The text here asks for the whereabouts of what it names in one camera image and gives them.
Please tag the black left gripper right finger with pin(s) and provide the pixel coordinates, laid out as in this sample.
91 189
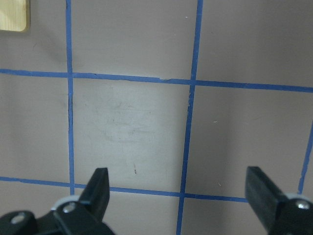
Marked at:
280 213

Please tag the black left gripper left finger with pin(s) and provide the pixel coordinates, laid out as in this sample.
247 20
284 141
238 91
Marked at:
84 216

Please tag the wooden cup stand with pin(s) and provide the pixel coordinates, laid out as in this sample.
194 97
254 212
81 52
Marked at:
14 15

